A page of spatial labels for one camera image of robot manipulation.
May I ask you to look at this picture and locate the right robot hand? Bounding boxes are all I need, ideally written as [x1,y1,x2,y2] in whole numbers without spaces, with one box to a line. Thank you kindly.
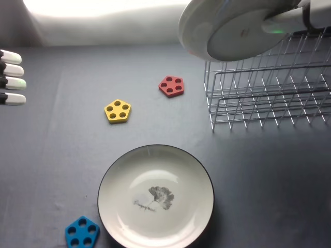
[260,0,331,36]

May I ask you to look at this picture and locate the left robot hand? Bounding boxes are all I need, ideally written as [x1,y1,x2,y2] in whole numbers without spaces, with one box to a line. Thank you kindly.
[0,49,27,106]

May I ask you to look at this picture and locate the white plate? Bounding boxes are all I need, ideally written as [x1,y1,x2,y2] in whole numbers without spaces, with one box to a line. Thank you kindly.
[177,0,302,63]
[97,144,215,248]

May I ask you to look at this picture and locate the white plate, single leaf print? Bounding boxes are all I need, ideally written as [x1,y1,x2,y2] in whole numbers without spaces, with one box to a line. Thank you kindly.
[97,144,215,248]

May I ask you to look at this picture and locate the grey table cloth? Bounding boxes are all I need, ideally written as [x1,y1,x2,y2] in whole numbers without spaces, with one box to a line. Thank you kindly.
[0,42,331,248]

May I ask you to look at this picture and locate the white backdrop panel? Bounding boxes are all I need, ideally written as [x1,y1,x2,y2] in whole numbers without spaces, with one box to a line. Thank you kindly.
[0,0,331,49]

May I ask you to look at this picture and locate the yellow pentagon block with holes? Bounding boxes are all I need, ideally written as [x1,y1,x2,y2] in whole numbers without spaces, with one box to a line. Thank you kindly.
[104,99,132,125]

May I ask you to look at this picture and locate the red pentagon block with holes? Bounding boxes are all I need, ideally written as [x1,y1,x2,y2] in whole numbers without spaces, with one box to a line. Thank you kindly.
[158,75,186,99]

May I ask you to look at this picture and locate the blue pentagon block with holes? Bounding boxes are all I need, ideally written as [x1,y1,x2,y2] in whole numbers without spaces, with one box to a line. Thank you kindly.
[64,215,101,248]

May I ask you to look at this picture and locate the silver wire dish rack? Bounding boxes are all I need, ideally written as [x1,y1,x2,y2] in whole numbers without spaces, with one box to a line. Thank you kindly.
[204,25,331,133]

